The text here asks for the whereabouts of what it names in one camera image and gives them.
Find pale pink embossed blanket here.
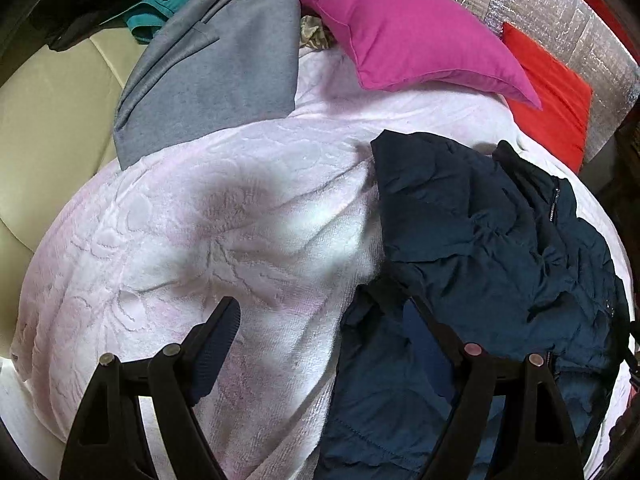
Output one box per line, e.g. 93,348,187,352
10,52,633,480

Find red cushion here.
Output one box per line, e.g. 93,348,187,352
501,22,594,173

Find magenta pillow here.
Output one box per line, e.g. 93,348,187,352
298,0,543,110

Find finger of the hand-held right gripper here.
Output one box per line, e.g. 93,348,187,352
60,296,242,480
614,305,640,392
401,295,587,480

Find silver foil insulation board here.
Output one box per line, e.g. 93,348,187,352
380,0,640,161

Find grey garment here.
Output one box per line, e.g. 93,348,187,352
112,0,303,171

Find beige patterned cloth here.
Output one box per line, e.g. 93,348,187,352
299,15,336,52

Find navy padded jacket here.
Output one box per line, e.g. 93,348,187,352
317,130,633,480

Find teal garment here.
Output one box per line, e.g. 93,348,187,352
124,0,193,43

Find black garment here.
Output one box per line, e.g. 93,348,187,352
25,0,201,52

